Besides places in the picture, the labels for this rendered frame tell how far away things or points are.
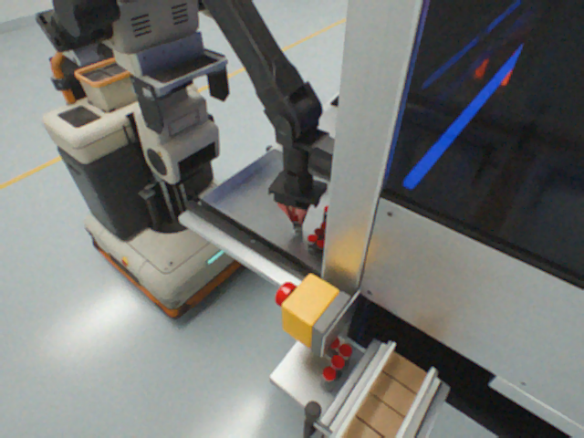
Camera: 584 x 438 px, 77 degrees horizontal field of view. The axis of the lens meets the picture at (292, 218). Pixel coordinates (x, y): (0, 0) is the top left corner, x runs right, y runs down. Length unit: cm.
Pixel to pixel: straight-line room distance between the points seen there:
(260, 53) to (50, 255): 186
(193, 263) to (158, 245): 19
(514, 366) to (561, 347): 7
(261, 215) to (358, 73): 54
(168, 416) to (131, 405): 15
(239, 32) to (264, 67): 6
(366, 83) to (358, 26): 5
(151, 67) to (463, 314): 97
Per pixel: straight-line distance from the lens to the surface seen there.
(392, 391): 59
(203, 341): 168
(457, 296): 46
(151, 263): 162
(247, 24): 59
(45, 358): 190
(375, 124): 37
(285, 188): 70
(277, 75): 58
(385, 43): 34
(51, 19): 107
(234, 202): 88
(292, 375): 64
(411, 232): 42
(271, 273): 74
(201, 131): 131
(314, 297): 52
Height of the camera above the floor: 147
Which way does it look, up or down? 45 degrees down
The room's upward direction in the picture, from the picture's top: straight up
